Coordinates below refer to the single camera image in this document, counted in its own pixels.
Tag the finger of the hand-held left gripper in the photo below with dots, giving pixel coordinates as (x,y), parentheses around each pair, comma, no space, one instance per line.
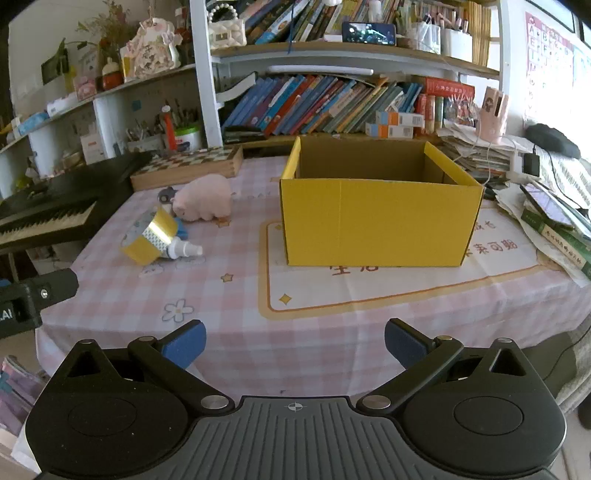
(53,288)

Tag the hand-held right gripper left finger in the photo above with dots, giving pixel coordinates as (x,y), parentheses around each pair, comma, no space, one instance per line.
(187,344)

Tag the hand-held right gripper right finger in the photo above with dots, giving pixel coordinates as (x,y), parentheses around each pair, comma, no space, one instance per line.
(404,344)

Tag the white spray bottle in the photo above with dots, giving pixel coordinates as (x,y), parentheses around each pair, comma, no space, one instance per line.
(182,249)

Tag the gold tape roll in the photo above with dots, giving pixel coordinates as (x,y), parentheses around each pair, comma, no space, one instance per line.
(147,240)

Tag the blue plastic object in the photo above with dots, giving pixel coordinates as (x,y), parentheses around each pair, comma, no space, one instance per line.
(180,227)

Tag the yellow cardboard box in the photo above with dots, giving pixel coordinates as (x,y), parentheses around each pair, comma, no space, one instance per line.
(369,221)

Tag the grey toy car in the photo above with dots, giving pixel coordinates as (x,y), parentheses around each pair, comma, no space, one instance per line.
(165,194)

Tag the pink plush pig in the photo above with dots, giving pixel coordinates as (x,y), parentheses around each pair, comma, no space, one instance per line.
(203,198)

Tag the pink checked tablecloth desktop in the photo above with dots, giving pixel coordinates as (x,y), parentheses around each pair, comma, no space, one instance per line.
(231,295)

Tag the black electronic keyboard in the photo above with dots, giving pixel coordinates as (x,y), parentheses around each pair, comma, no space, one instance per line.
(55,217)

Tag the white box with red label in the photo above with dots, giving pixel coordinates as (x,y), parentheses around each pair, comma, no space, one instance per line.
(92,148)

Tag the blue tissue pack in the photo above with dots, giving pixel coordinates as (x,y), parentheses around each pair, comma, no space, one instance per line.
(33,123)

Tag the wooden chessboard box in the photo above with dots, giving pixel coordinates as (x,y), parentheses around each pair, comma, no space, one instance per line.
(194,161)

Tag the white tissue pack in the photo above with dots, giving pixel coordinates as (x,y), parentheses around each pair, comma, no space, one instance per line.
(62,105)

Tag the green book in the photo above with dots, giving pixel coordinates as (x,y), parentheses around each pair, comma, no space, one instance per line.
(565,247)

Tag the stack of papers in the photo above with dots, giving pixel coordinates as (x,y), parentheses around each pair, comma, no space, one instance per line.
(466,154)

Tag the black smartphone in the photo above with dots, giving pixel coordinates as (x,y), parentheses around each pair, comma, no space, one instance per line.
(547,203)

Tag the white jar with green lid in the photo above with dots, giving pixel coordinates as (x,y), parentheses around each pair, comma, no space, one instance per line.
(188,138)

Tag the pink small box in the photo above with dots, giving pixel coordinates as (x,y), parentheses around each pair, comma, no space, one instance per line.
(85,88)

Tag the small orange white box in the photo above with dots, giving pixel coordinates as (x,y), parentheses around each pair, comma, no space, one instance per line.
(388,117)
(400,132)
(376,130)
(412,119)

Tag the white power strip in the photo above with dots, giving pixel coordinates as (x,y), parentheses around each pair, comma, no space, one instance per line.
(516,164)

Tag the black power adapter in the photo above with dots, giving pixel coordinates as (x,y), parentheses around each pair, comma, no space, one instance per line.
(531,164)

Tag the red round figurine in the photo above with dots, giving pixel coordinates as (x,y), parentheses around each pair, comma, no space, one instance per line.
(111,76)

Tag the green leafy plant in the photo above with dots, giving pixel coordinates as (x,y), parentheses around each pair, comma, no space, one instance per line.
(57,60)

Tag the pink paper crown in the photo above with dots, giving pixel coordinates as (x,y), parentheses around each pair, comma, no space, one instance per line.
(493,113)

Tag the black round cushion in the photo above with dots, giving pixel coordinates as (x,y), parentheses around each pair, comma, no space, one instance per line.
(554,141)

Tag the floral paper house craft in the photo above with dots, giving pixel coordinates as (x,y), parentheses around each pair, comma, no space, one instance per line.
(150,50)

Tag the row of colourful books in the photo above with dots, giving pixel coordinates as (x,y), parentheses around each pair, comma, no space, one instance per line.
(300,106)
(277,23)

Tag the red thick book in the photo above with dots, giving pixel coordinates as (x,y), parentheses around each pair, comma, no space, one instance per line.
(450,87)

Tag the white bookshelf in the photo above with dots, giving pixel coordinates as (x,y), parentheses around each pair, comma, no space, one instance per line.
(203,69)

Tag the dried flower bunch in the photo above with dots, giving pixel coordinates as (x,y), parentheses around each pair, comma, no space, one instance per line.
(111,23)

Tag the white light tube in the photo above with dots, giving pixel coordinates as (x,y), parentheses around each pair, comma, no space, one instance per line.
(321,69)

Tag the white pen holder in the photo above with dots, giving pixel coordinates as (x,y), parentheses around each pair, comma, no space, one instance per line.
(457,46)
(425,37)

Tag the white quilted handbag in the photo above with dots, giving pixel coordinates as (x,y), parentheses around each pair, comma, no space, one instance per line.
(227,31)

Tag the smartphone with lit screen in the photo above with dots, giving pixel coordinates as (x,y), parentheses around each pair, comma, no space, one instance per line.
(369,33)

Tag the alphabet wall poster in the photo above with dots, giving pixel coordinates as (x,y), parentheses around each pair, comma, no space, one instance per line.
(545,60)

